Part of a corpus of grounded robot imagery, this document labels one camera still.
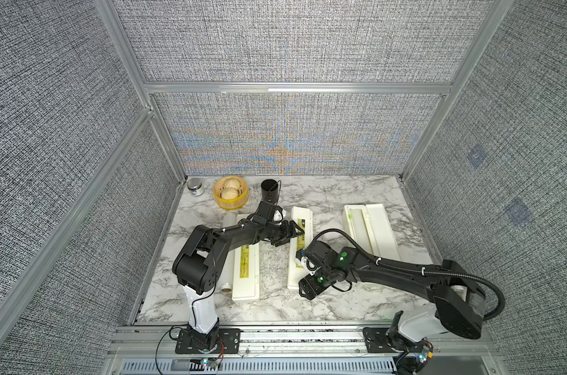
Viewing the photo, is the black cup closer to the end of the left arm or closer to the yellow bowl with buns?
the yellow bowl with buns

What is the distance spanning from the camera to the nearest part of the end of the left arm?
2.72 feet

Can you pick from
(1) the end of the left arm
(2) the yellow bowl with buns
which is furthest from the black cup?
(1) the end of the left arm

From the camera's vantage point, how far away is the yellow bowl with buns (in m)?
1.07

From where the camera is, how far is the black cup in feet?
3.46

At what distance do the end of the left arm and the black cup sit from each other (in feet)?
0.69

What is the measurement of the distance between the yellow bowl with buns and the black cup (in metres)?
0.09
